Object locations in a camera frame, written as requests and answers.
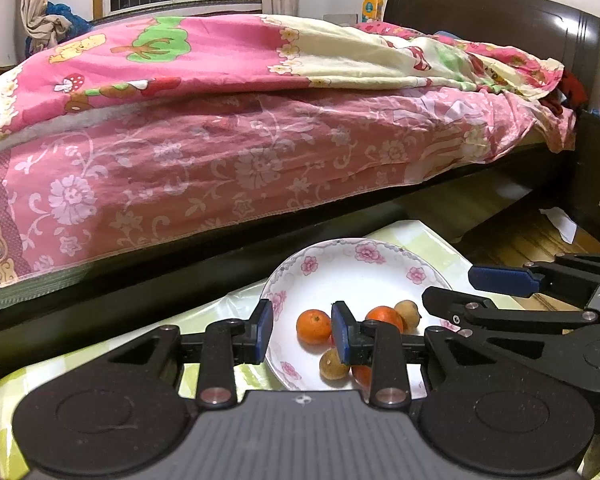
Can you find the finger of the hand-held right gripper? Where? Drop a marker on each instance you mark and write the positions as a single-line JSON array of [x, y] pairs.
[[500, 280], [480, 312]]

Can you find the striped mattress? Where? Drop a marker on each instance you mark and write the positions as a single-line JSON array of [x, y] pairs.
[[35, 290]]

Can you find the white paper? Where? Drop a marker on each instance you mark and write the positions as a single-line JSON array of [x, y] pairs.
[[560, 222]]

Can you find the dark wooden headboard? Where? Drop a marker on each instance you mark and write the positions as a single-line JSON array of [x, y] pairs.
[[480, 10]]

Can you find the blue cloth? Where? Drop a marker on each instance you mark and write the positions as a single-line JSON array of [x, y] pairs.
[[65, 17]]

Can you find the dark bed frame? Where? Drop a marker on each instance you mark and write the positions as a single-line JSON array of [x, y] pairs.
[[130, 305]]

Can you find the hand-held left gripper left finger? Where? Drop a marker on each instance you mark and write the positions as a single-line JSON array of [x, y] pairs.
[[265, 332]]

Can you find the colourful small box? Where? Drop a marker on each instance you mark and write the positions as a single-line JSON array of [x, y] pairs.
[[373, 9]]

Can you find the red cloth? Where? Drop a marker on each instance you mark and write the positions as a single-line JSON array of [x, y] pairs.
[[570, 90]]

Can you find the small orange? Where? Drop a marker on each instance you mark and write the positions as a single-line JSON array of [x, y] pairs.
[[384, 316], [314, 326]]

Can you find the dark nightstand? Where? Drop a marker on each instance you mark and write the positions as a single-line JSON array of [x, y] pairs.
[[597, 175]]

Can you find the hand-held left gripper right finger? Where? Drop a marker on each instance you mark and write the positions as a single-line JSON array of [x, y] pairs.
[[340, 332]]

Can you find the pink floral quilt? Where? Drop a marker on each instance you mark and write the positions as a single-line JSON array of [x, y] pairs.
[[230, 135]]

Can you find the green checkered tablecloth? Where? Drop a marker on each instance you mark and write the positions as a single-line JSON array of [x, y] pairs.
[[220, 310]]

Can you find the brown longan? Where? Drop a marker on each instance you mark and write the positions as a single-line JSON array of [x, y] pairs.
[[408, 312], [332, 366]]

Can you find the white floral plate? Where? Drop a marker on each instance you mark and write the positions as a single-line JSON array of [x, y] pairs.
[[350, 280]]

